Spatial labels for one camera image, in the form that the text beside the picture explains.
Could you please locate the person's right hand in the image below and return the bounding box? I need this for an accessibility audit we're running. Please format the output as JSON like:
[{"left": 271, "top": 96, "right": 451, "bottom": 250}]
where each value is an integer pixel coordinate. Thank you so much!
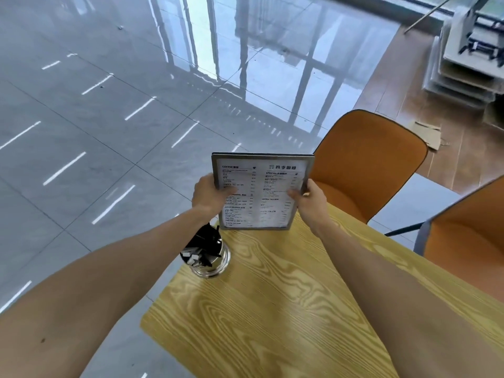
[{"left": 288, "top": 178, "right": 328, "bottom": 237}]

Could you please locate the person's left hand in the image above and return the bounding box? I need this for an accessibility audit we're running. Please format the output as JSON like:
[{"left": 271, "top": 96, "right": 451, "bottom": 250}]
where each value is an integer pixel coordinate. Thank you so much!
[{"left": 192, "top": 173, "right": 238, "bottom": 221}]

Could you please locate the framed white menu card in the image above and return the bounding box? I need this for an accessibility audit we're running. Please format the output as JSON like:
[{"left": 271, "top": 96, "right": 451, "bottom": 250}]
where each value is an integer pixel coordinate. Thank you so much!
[{"left": 211, "top": 153, "right": 316, "bottom": 231}]

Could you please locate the person's right forearm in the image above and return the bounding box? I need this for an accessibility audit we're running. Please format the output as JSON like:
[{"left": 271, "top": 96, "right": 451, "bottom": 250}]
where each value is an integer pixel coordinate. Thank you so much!
[{"left": 314, "top": 221, "right": 504, "bottom": 378}]

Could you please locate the person's left forearm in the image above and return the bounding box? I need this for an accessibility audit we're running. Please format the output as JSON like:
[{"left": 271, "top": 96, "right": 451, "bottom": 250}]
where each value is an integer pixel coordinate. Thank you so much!
[{"left": 0, "top": 205, "right": 218, "bottom": 378}]

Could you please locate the glass jar of black straws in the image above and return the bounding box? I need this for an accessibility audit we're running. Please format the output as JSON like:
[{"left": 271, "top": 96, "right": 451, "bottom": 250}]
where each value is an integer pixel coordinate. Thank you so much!
[{"left": 180, "top": 223, "right": 231, "bottom": 279}]

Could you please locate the orange chair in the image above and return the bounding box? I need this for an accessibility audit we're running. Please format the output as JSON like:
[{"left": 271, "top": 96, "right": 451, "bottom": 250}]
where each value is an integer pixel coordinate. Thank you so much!
[
  {"left": 384, "top": 175, "right": 504, "bottom": 305},
  {"left": 305, "top": 109, "right": 428, "bottom": 224}
]

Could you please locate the torn cardboard piece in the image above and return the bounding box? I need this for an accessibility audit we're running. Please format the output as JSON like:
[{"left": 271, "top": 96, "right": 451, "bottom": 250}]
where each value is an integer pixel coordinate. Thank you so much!
[{"left": 406, "top": 120, "right": 449, "bottom": 152}]

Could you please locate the stack of flat cardboard sheets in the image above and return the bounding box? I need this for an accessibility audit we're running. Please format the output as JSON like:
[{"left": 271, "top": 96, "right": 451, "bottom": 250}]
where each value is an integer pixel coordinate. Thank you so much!
[{"left": 422, "top": 25, "right": 504, "bottom": 126}]

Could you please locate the long wooden stick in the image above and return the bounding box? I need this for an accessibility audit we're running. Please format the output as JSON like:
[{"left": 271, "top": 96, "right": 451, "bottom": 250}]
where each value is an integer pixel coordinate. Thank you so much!
[{"left": 404, "top": 0, "right": 458, "bottom": 34}]

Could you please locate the grey metal machine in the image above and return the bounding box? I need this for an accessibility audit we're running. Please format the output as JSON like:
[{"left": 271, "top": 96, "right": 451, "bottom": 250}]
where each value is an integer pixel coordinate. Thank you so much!
[{"left": 444, "top": 0, "right": 504, "bottom": 68}]

